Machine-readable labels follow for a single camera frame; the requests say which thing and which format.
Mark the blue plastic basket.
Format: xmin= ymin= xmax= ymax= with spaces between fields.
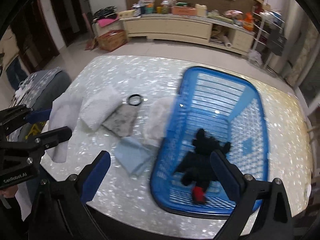
xmin=150 ymin=66 xmax=268 ymax=218

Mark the white fluffy round pad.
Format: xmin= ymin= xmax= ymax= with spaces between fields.
xmin=143 ymin=95 xmax=175 ymax=147

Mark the black hair tie ring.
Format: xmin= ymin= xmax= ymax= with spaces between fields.
xmin=126 ymin=94 xmax=144 ymax=107

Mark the brown cardboard box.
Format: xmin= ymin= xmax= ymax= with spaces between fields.
xmin=97 ymin=30 xmax=127 ymax=52

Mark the pink box on cabinet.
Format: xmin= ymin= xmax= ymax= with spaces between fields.
xmin=171 ymin=6 xmax=197 ymax=16

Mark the white paper roll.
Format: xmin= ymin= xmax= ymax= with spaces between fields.
xmin=222 ymin=36 xmax=232 ymax=48

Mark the white knitted towel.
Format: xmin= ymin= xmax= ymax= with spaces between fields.
xmin=80 ymin=85 xmax=123 ymax=132

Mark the light blue cloth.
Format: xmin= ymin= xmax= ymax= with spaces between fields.
xmin=114 ymin=137 xmax=157 ymax=177

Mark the cream plastic jug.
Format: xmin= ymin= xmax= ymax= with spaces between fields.
xmin=195 ymin=4 xmax=207 ymax=17

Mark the cream TV cabinet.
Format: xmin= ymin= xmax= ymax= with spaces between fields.
xmin=121 ymin=14 xmax=254 ymax=56

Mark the grey cushioned chair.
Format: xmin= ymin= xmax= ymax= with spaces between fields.
xmin=9 ymin=67 xmax=72 ymax=141

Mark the white metal shelf rack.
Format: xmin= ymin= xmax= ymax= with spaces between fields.
xmin=249 ymin=0 xmax=285 ymax=67

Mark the white gauze cloth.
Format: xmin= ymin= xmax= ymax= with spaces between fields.
xmin=45 ymin=92 xmax=86 ymax=163

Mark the grey cloth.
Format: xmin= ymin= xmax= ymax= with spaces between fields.
xmin=102 ymin=104 xmax=138 ymax=137

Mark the orange toy figure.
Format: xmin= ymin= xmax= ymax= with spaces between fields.
xmin=242 ymin=12 xmax=254 ymax=32

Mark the pink folder stack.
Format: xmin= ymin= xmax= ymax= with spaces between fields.
xmin=97 ymin=16 xmax=119 ymax=28

